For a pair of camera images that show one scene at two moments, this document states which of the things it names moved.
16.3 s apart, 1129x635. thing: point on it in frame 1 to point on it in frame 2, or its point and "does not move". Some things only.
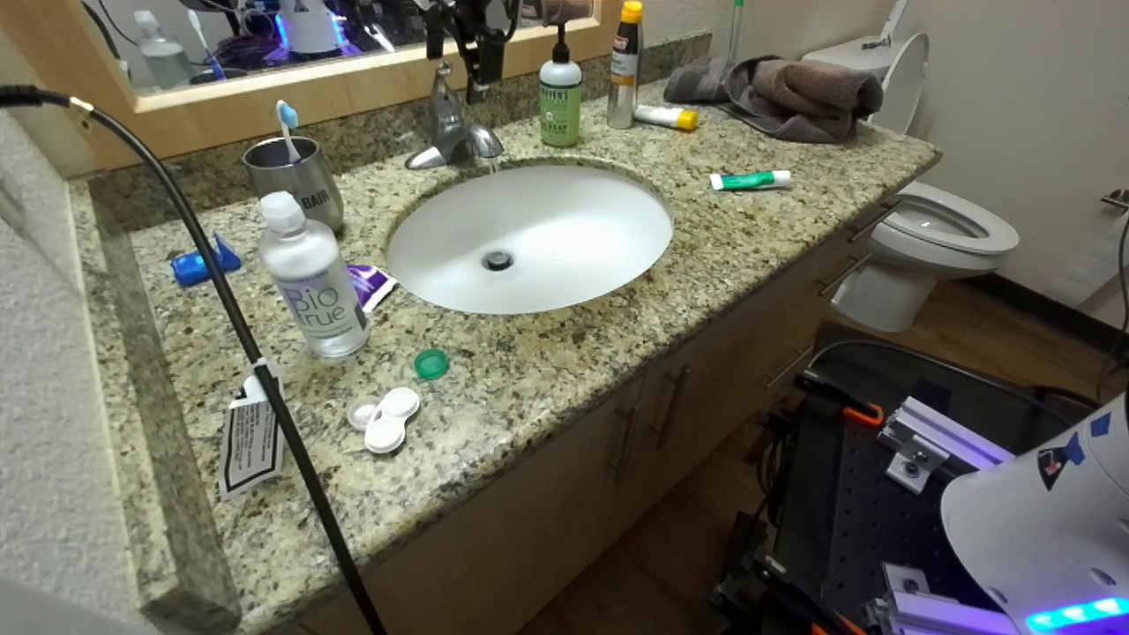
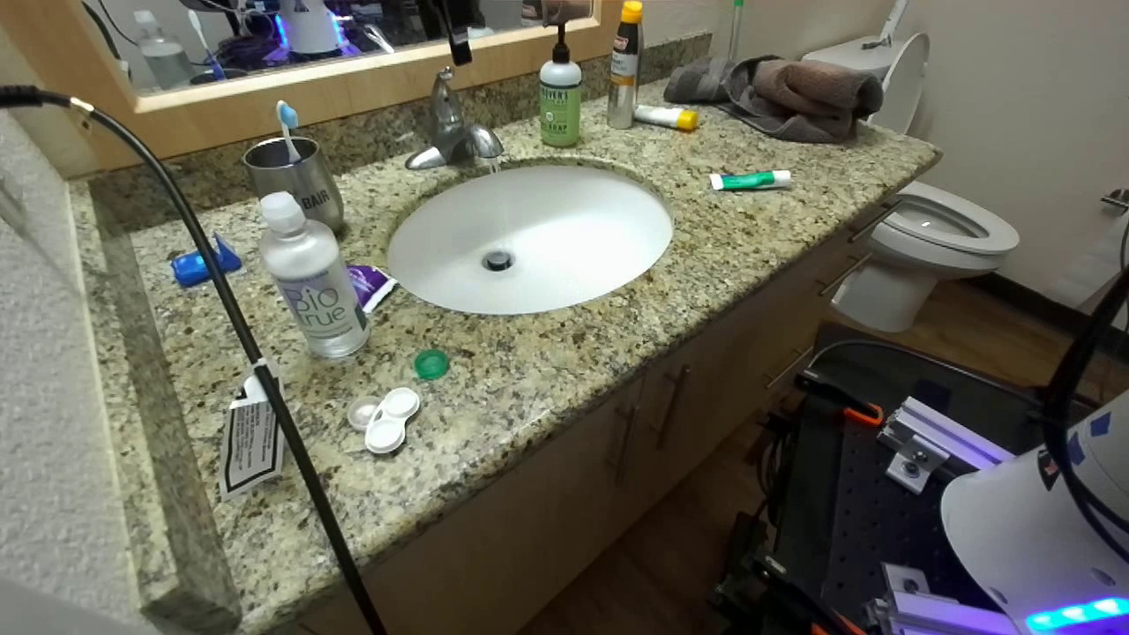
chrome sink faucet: (454, 135) does not move
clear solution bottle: (311, 279) does not move
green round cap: (433, 363) does not move
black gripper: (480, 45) to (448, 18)
